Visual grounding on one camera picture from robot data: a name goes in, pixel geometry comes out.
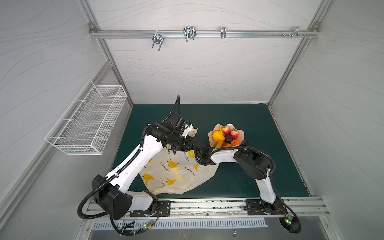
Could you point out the yellow banana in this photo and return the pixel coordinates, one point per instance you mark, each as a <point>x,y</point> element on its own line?
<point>219,143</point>

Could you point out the pink wavy fruit plate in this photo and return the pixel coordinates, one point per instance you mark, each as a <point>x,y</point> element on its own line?
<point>213,143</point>

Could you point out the aluminium crossbar rail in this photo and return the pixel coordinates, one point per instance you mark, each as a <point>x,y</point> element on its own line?
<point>201,34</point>

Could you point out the metal hook clamp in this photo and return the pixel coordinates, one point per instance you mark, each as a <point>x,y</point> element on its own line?
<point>189,33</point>
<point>157,39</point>

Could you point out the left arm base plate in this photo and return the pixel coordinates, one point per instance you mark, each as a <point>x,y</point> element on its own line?
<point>157,208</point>

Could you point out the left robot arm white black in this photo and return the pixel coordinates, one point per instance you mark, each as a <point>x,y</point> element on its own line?
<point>111,195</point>

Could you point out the metal ring clamp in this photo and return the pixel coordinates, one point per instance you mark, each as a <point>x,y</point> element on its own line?
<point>223,32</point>

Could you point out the white wire basket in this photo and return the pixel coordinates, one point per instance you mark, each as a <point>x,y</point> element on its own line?
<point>86,125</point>

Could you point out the red apple left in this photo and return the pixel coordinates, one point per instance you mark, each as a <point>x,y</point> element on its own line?
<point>226,130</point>

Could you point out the red apple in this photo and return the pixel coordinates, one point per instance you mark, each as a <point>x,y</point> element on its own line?
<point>235,134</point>
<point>226,130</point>

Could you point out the orange tangerine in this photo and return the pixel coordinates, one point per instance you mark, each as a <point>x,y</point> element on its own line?
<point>235,143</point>

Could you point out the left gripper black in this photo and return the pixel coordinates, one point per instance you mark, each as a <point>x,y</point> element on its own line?
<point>196,144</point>

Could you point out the metal bracket clamp right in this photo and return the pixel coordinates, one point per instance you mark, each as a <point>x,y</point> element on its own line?
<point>296,33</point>

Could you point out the green table mat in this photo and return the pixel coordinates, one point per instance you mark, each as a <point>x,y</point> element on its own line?
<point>230,180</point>

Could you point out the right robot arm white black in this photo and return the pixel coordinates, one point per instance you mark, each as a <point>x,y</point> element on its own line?
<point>257,164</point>

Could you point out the dark purple plum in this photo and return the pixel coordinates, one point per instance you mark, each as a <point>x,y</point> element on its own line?
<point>228,139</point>

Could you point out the cream banana print plastic bag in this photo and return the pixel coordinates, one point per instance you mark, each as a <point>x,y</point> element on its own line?
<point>175,173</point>

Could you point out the red apple right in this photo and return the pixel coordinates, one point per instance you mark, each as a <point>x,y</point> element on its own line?
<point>235,134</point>

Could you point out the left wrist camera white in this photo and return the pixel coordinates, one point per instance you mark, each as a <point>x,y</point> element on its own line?
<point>188,129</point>

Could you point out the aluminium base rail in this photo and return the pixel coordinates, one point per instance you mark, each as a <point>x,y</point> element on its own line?
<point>234,208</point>

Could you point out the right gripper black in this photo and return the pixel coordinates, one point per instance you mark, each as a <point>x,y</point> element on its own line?
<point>206,154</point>

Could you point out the yellow pear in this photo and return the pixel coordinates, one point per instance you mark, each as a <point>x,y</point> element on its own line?
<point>218,136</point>

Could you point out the metal hook clamp middle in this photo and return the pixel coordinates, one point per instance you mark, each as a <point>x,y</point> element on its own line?
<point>189,33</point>

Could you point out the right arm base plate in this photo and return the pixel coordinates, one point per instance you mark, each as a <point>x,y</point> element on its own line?
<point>255,208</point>

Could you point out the metal hook clamp left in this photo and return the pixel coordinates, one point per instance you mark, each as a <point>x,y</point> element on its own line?
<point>157,39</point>

